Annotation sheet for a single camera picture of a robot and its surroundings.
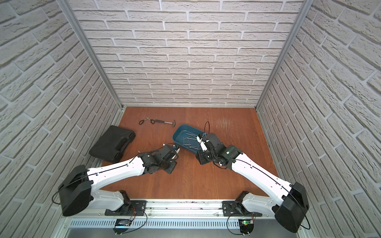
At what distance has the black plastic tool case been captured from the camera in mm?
894

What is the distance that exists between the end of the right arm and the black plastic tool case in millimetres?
554

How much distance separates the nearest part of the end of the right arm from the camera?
1.73ft
